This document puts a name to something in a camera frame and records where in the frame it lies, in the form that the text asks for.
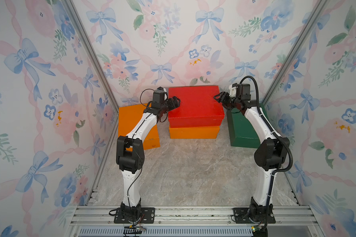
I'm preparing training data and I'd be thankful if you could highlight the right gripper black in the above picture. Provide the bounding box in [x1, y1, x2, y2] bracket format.
[214, 91, 240, 110]

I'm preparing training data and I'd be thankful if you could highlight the red shoebox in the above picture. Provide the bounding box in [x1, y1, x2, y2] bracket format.
[168, 86, 224, 128]

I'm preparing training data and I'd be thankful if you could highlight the orange shoebox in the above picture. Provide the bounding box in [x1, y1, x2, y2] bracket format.
[118, 103, 161, 151]
[169, 126, 220, 139]

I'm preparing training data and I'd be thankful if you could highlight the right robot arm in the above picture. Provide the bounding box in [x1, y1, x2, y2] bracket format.
[214, 84, 292, 223]

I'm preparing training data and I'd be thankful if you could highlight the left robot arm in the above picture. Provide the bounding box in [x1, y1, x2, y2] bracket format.
[116, 87, 181, 222]

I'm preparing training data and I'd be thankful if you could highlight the green shoebox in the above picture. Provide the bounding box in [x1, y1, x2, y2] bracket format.
[226, 106, 276, 149]

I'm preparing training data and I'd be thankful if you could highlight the right connector board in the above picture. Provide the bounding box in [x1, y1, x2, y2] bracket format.
[251, 226, 269, 237]

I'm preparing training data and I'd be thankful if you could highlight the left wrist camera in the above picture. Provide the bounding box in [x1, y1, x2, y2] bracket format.
[157, 87, 168, 103]

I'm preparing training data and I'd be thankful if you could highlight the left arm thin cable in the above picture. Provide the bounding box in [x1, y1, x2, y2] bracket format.
[127, 88, 168, 208]

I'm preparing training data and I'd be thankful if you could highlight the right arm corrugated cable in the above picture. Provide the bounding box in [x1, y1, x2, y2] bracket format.
[239, 75, 294, 208]

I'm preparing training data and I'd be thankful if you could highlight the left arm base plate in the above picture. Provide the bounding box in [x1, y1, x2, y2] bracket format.
[114, 207, 155, 224]

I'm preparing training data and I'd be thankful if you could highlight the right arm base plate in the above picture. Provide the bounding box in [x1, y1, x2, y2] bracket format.
[232, 205, 276, 225]

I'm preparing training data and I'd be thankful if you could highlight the right corner aluminium post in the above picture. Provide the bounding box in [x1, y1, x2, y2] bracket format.
[262, 0, 328, 106]

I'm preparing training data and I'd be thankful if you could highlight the corner aluminium post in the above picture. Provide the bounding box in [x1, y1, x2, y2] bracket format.
[262, 0, 328, 106]
[61, 0, 119, 113]

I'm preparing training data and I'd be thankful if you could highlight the left corner aluminium post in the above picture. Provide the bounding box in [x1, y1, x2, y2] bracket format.
[61, 0, 119, 113]

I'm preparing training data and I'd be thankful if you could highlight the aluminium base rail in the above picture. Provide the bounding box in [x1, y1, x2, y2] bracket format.
[65, 206, 325, 237]

